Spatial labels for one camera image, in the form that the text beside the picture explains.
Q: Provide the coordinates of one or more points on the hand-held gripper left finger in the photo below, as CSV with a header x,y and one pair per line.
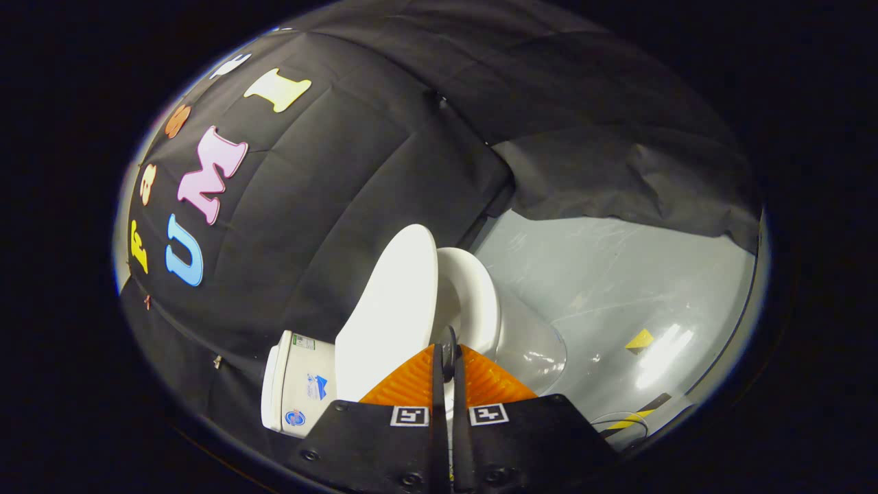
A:
x,y
439,425

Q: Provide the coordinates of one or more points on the yellow floor tape piece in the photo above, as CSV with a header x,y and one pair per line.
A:
x,y
639,339

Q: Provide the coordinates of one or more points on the black yellow striped tape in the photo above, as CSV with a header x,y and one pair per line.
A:
x,y
634,415

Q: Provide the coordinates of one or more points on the black backdrop cloth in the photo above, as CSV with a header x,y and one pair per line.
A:
x,y
329,206

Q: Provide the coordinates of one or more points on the white toilet tank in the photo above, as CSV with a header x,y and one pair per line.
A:
x,y
302,398

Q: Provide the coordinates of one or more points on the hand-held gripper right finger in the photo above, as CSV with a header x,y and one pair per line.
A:
x,y
459,425

